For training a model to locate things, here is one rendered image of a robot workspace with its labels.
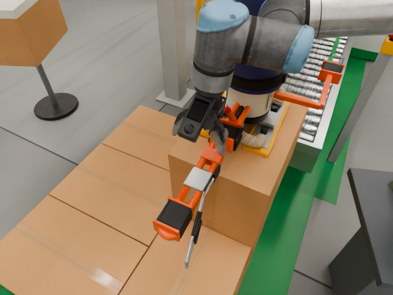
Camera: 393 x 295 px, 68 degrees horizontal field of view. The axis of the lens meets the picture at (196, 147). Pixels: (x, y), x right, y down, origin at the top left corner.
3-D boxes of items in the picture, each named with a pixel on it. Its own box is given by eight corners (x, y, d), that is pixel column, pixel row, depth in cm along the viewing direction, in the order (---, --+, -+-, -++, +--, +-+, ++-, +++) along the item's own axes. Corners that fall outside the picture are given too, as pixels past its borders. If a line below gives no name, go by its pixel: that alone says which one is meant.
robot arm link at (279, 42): (314, 14, 58) (252, 3, 59) (321, 39, 50) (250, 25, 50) (297, 58, 65) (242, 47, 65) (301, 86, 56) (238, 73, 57)
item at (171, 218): (169, 205, 82) (168, 195, 78) (193, 216, 80) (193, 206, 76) (154, 230, 77) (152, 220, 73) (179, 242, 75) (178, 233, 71)
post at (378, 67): (327, 155, 236) (386, 35, 163) (336, 158, 234) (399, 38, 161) (326, 161, 231) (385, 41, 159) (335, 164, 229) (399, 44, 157)
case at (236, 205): (225, 133, 175) (231, 75, 146) (291, 157, 162) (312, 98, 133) (173, 210, 139) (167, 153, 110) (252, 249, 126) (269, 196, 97)
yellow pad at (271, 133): (267, 100, 132) (269, 91, 128) (289, 106, 129) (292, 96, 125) (241, 150, 111) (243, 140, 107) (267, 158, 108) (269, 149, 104)
